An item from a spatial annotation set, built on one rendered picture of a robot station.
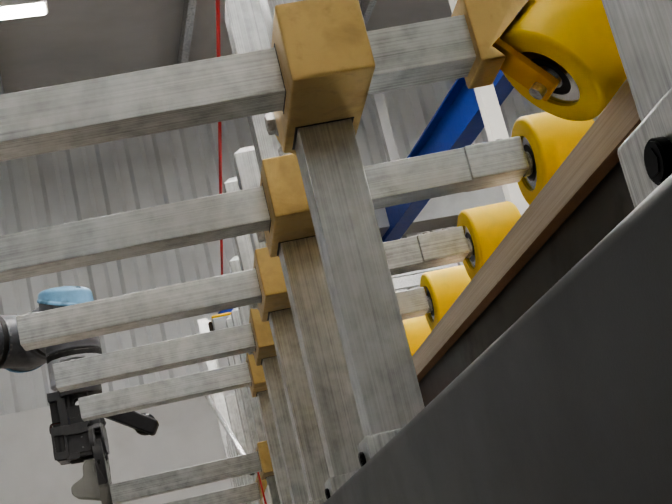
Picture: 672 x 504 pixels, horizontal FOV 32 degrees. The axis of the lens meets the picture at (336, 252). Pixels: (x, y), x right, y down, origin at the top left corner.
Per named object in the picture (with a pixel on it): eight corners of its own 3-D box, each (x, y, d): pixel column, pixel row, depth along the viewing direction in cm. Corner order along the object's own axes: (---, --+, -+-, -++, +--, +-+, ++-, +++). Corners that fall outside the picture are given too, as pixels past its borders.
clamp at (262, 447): (263, 473, 183) (256, 442, 184) (261, 481, 196) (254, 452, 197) (298, 465, 184) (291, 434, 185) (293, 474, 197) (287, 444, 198)
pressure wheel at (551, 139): (515, 200, 104) (548, 218, 96) (505, 111, 101) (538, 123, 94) (577, 187, 104) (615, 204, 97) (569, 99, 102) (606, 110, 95)
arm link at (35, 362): (-25, 325, 200) (11, 303, 192) (33, 324, 208) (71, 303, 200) (-18, 378, 197) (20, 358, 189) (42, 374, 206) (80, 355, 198)
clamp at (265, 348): (253, 349, 138) (244, 309, 139) (251, 370, 151) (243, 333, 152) (304, 338, 139) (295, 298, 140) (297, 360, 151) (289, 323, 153)
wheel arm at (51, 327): (19, 345, 114) (14, 310, 114) (26, 352, 117) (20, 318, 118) (503, 246, 121) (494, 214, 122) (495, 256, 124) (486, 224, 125)
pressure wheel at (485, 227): (456, 195, 123) (454, 250, 128) (482, 244, 117) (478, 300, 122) (510, 184, 124) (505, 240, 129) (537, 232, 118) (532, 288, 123)
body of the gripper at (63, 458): (61, 469, 189) (51, 397, 192) (114, 459, 190) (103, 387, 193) (54, 464, 182) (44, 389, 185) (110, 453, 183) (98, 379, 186)
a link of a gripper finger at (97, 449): (99, 487, 185) (91, 433, 187) (110, 485, 185) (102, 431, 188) (95, 484, 181) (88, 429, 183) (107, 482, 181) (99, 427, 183)
